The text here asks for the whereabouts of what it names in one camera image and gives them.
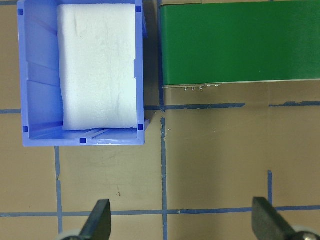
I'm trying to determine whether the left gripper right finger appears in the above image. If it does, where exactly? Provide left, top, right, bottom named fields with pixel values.
left=251, top=197, right=304, bottom=240

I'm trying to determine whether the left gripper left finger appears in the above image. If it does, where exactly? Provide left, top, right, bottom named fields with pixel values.
left=74, top=199, right=111, bottom=240

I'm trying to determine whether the left blue plastic bin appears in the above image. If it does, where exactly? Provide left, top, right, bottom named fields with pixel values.
left=17, top=0, right=147, bottom=147

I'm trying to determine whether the white foam pad left bin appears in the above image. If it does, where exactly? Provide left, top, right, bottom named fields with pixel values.
left=57, top=3, right=138, bottom=131

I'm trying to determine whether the green conveyor belt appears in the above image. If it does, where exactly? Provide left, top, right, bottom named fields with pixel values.
left=160, top=0, right=320, bottom=87

